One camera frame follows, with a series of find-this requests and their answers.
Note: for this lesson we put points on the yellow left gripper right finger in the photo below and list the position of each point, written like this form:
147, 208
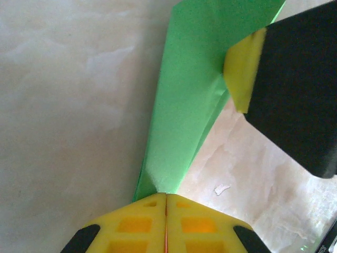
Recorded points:
202, 226

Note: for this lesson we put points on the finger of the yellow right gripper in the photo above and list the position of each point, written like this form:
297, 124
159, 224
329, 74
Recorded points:
245, 68

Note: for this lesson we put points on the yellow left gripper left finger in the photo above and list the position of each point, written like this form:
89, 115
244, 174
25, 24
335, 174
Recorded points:
131, 226

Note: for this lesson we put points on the green paper sheet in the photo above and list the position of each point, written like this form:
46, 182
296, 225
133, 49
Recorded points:
184, 92

